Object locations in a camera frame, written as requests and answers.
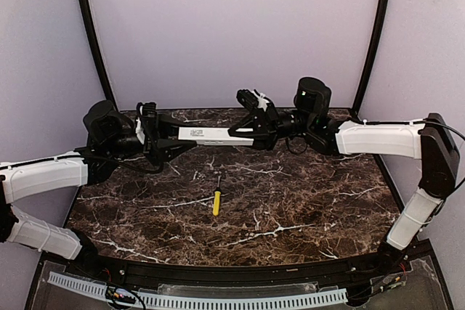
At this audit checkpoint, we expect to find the left black frame post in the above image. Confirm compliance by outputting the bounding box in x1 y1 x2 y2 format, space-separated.
78 0 118 107

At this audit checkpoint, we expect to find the white remote control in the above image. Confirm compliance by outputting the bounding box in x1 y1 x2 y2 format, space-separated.
177 126 254 147

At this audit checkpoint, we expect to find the black frame post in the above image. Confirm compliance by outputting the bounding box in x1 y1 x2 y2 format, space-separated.
78 0 118 107
352 0 389 115

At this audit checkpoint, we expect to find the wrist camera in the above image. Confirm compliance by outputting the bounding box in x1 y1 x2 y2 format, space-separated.
236 89 276 115
135 102 157 145

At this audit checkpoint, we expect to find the yellow handled screwdriver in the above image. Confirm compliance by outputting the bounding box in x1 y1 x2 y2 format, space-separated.
212 175 222 216

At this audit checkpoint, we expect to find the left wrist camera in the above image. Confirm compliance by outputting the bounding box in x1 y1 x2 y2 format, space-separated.
135 102 157 145

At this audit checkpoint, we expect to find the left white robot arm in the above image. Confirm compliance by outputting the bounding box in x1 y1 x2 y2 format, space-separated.
1 100 197 261

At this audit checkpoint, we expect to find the white slotted cable duct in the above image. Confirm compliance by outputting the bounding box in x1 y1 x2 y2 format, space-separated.
47 272 348 309

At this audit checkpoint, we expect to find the black front table rail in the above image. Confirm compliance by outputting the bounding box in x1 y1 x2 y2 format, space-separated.
81 254 382 287

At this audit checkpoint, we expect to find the right black frame post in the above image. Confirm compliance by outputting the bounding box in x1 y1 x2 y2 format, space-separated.
352 0 389 115

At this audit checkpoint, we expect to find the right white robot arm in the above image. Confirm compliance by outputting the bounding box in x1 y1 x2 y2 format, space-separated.
228 77 461 251

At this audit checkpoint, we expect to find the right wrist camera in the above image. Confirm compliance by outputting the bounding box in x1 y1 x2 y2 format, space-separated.
236 89 276 115

